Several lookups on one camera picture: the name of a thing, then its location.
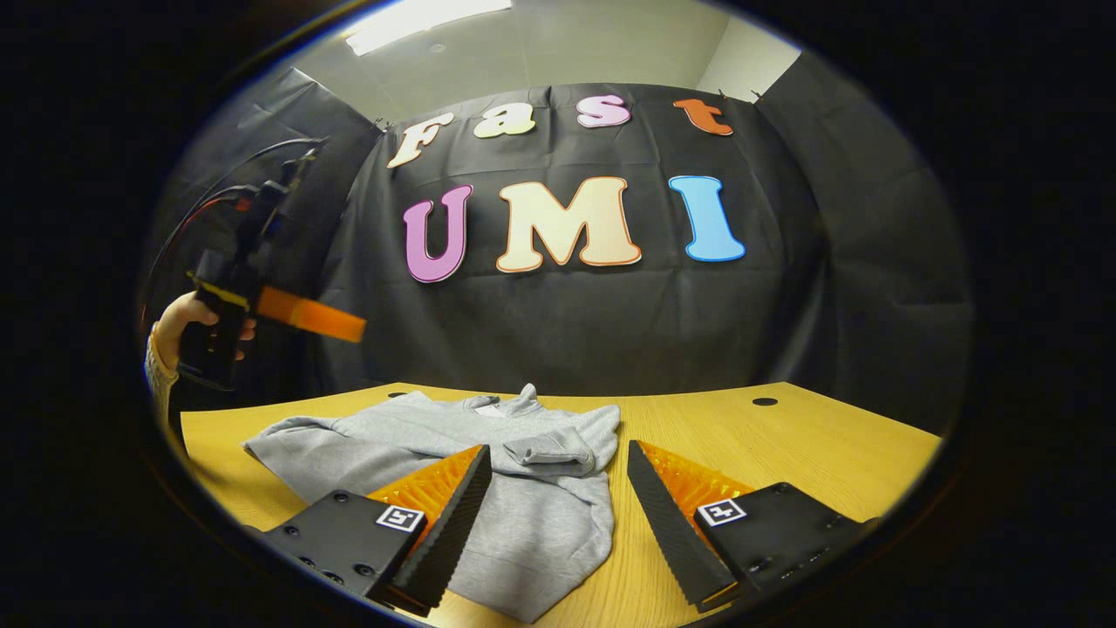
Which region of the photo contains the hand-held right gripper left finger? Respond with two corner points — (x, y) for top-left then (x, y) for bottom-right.
(248, 443), (493, 617)

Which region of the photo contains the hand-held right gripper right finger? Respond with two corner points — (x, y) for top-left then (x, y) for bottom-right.
(626, 440), (881, 611)

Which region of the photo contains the grey sweatshirt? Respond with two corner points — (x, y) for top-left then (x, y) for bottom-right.
(242, 384), (622, 624)

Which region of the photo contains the black backdrop cloth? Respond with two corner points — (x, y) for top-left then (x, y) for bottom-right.
(139, 65), (973, 433)

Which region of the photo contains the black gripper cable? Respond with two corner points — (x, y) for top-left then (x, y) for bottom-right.
(139, 138), (325, 297)

